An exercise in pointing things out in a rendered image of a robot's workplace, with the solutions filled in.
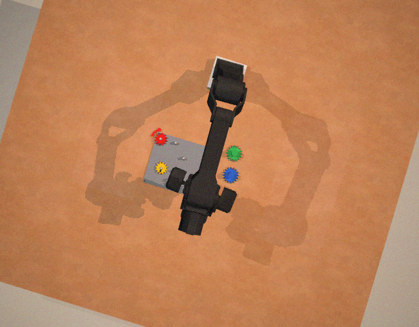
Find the green gear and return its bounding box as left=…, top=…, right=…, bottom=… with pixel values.
left=226, top=146, right=242, bottom=162

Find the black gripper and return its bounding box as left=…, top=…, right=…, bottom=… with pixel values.
left=165, top=167, right=237, bottom=213

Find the yellow gear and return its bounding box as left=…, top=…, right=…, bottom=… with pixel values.
left=155, top=162, right=168, bottom=174

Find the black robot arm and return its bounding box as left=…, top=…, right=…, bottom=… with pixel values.
left=178, top=58, right=247, bottom=236

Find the blue gear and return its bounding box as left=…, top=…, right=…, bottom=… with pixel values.
left=223, top=167, right=239, bottom=183

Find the red gear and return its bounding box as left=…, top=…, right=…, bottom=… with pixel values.
left=155, top=133, right=167, bottom=145

